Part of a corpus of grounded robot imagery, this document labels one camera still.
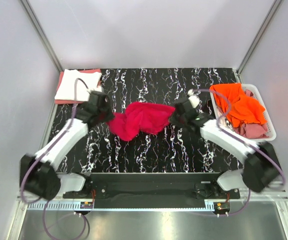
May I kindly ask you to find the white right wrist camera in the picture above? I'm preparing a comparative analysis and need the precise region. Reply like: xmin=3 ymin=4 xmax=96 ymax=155
xmin=187 ymin=89 xmax=200 ymax=109

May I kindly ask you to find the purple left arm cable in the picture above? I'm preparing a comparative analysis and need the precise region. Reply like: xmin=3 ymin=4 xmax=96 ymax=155
xmin=18 ymin=77 xmax=94 ymax=240

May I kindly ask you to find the dusty pink t-shirt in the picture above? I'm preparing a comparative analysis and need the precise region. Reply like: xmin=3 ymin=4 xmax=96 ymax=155
xmin=231 ymin=90 xmax=268 ymax=139

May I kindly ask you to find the orange t-shirt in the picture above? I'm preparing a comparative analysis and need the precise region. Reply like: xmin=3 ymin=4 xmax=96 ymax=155
xmin=209 ymin=83 xmax=267 ymax=128

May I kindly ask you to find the aluminium corner post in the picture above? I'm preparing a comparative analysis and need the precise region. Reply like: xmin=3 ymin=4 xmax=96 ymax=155
xmin=18 ymin=0 xmax=64 ymax=72
xmin=236 ymin=0 xmax=283 ymax=75

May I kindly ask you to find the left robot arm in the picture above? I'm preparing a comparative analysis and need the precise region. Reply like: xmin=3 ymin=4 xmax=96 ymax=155
xmin=20 ymin=90 xmax=114 ymax=201

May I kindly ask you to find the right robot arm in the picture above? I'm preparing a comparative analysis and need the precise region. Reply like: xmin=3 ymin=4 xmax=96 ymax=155
xmin=169 ymin=96 xmax=283 ymax=198

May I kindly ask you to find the aluminium corner post right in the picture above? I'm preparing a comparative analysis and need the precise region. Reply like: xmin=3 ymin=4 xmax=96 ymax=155
xmin=236 ymin=0 xmax=283 ymax=75

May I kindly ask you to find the white printed t-shirt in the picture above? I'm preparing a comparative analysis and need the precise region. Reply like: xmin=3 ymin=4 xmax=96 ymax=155
xmin=216 ymin=115 xmax=235 ymax=132

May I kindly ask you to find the white plastic laundry basket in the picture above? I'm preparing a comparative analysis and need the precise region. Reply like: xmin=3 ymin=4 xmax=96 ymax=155
xmin=209 ymin=83 xmax=276 ymax=142

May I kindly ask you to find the crimson red t-shirt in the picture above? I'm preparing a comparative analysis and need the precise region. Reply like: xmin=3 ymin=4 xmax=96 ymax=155
xmin=108 ymin=102 xmax=175 ymax=142

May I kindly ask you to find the aluminium front rail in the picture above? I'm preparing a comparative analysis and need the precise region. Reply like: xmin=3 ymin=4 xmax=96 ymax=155
xmin=16 ymin=181 xmax=288 ymax=213

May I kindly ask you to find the aluminium corner post left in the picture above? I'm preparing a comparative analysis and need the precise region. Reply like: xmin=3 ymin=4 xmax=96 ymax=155
xmin=18 ymin=0 xmax=64 ymax=72

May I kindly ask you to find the folded white t-shirt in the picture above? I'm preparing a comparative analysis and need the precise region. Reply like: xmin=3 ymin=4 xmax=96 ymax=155
xmin=54 ymin=69 xmax=103 ymax=103

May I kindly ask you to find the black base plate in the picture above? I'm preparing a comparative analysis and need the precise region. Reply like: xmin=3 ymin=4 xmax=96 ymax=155
xmin=63 ymin=172 xmax=240 ymax=211

